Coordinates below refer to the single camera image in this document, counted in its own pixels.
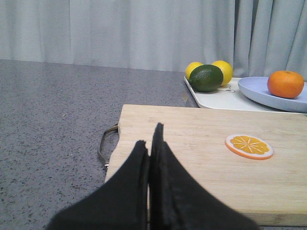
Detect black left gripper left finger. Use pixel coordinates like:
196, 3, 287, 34
47, 140, 149, 230

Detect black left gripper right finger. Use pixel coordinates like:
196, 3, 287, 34
149, 123, 259, 230

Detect light blue round plate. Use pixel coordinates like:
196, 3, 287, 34
238, 77, 307, 114

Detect orange mandarin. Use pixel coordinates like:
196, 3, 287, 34
267, 70, 305, 99

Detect cream rectangular serving tray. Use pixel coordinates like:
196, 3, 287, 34
183, 75, 307, 114

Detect bamboo cutting board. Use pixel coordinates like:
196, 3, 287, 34
106, 104, 307, 226

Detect toy orange slice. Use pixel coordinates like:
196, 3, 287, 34
225, 134, 274, 160

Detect dark green avocado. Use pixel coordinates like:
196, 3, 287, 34
188, 65, 224, 92

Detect yellow lemon left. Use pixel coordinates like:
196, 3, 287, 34
185, 62, 203, 80

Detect yellow lemon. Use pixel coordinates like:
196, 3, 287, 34
212, 60, 233, 87
185, 62, 203, 80

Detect yellow lemon right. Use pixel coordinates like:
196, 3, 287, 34
212, 60, 233, 87

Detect grey curtain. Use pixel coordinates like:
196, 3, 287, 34
0, 0, 307, 77

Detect cutting board metal handle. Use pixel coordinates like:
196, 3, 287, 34
97, 123, 118, 170

